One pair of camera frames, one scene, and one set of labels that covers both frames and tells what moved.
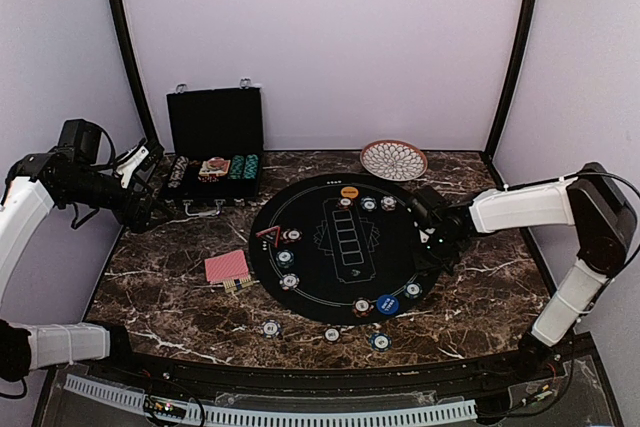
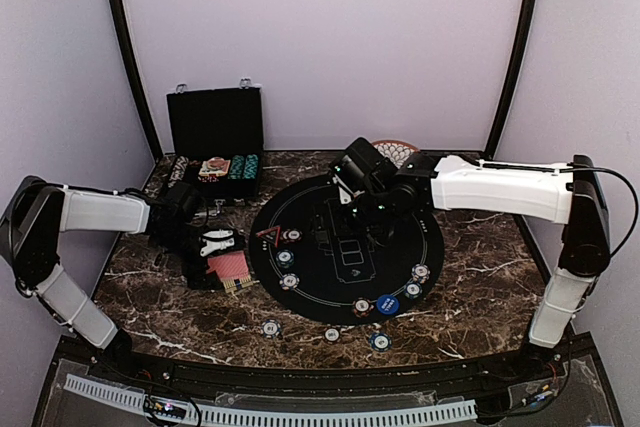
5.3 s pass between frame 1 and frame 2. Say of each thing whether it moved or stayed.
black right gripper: moved
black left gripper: moved
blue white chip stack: stayed
